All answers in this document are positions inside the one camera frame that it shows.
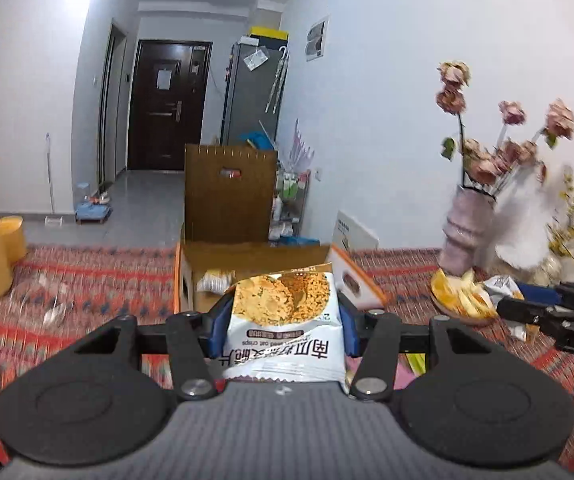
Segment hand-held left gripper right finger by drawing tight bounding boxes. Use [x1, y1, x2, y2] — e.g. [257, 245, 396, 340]
[336, 294, 490, 403]

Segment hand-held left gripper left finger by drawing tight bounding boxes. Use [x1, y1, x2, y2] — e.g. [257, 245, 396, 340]
[72, 290, 235, 403]

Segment white snack packet crisp picture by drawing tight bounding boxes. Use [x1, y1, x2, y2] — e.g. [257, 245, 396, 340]
[222, 270, 348, 383]

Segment red cardboard box green flower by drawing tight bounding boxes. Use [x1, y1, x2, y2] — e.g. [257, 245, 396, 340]
[173, 241, 389, 313]

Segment white orange snack packet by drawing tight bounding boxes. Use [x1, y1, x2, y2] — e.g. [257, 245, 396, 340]
[482, 275, 525, 306]

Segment brown round plate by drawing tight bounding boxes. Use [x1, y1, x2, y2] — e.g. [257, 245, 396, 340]
[429, 280, 500, 328]

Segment bowl of yellow chips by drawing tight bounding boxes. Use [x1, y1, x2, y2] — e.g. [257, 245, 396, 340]
[431, 267, 498, 318]

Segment white flower wrapping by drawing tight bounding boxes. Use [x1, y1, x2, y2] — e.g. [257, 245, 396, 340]
[494, 195, 562, 286]

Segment pink ribbed vase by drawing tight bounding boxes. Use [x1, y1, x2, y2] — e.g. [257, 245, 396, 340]
[438, 185, 498, 277]

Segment white flat carton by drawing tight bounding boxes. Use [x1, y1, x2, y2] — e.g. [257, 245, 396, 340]
[332, 210, 379, 252]

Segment brown cardboard crate with slot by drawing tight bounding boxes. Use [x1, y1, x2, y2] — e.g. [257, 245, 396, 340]
[183, 143, 279, 244]

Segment storage rack with bottles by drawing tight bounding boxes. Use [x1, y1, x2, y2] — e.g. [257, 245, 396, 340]
[268, 170, 312, 241]

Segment dried pink roses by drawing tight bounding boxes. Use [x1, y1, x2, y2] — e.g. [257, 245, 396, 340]
[436, 61, 574, 196]

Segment blue floor tray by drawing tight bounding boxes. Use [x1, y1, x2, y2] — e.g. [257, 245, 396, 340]
[76, 202, 113, 224]

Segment clear drinking glass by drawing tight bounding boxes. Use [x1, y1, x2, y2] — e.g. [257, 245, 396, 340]
[10, 272, 75, 331]

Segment blue plastic item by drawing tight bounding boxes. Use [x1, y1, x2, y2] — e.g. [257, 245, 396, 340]
[239, 131, 278, 151]

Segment dark brown entrance door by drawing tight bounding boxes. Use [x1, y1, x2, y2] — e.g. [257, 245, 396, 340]
[127, 40, 213, 172]

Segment yellow cup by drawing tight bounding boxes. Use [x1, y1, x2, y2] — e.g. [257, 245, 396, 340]
[0, 216, 28, 266]

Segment grey refrigerator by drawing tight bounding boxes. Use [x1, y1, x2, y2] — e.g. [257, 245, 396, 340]
[221, 41, 288, 148]

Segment mop stick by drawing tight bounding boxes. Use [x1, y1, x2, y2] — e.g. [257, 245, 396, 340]
[44, 132, 55, 213]

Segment grey side door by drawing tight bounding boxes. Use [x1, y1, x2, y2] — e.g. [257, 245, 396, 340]
[98, 22, 128, 188]

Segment paper sheet on refrigerator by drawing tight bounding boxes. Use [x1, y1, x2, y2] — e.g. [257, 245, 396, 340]
[243, 49, 269, 71]

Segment yellow box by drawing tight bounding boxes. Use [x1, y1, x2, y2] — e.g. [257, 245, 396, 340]
[248, 26, 289, 41]

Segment wall electrical panel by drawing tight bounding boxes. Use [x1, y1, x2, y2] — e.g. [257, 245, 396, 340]
[305, 17, 329, 62]

